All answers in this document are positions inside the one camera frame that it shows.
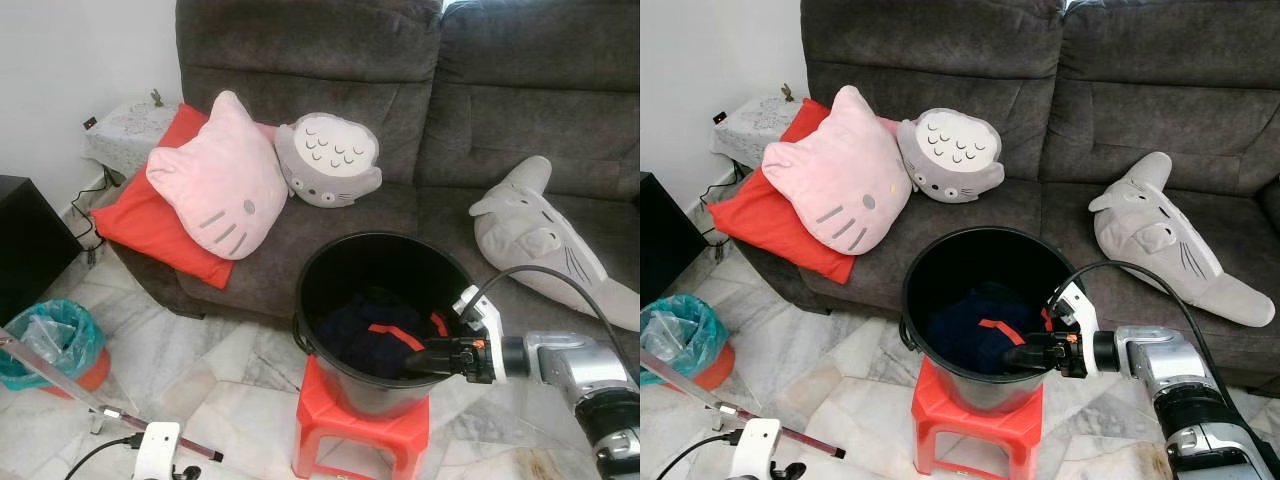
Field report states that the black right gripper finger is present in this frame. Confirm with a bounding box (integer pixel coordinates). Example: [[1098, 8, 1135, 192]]
[[1003, 336, 1059, 371], [405, 340, 463, 376]]

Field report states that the red plastic hanger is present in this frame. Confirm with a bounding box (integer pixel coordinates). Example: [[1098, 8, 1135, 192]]
[[368, 312, 451, 353], [978, 308, 1056, 346]]

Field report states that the dark navy garment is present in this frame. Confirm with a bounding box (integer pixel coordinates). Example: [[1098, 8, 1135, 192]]
[[925, 283, 1046, 373], [320, 288, 441, 381]]

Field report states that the silver metal clothes rack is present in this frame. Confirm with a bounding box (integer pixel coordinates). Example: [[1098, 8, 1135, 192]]
[[640, 348, 846, 461], [0, 328, 223, 463]]

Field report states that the red plastic stool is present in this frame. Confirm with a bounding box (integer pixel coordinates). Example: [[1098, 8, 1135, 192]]
[[292, 355, 431, 480], [910, 355, 1046, 480]]

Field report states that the black plastic bucket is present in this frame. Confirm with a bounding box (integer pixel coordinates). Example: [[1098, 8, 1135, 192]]
[[293, 232, 476, 421], [900, 227, 1086, 416]]

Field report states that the large grey flat plush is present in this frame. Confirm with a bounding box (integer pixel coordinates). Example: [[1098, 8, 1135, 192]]
[[470, 155, 641, 331], [1088, 152, 1276, 329]]

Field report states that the red bin with teal bag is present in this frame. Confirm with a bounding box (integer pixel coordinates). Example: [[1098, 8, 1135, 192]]
[[640, 293, 736, 391], [0, 298, 111, 399]]

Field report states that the grey round owl cushion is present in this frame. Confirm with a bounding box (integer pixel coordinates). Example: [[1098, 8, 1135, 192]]
[[273, 112, 383, 209], [897, 108, 1006, 205]]

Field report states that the red square cushion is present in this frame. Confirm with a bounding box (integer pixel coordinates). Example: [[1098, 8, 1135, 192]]
[[708, 97, 901, 286], [90, 100, 281, 291]]

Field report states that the dark grey fabric sofa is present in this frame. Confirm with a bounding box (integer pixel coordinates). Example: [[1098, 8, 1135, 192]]
[[735, 0, 1280, 391], [108, 0, 641, 331]]

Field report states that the pink cat face cushion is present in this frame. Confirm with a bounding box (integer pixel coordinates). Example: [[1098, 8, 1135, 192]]
[[762, 85, 913, 256], [145, 90, 291, 261]]

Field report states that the lace covered side table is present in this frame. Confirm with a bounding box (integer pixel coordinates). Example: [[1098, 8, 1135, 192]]
[[83, 95, 186, 181], [712, 92, 806, 171]]

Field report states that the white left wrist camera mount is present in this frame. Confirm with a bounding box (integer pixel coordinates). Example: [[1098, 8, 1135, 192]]
[[728, 418, 783, 480], [133, 422, 183, 480]]

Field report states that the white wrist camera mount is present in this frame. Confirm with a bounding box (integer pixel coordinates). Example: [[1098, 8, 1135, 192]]
[[1045, 280, 1101, 379], [133, 422, 183, 480], [728, 418, 783, 480], [453, 285, 506, 386]]

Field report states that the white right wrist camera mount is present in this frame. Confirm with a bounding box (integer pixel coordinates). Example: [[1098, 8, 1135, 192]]
[[1045, 280, 1101, 379], [453, 285, 506, 386]]

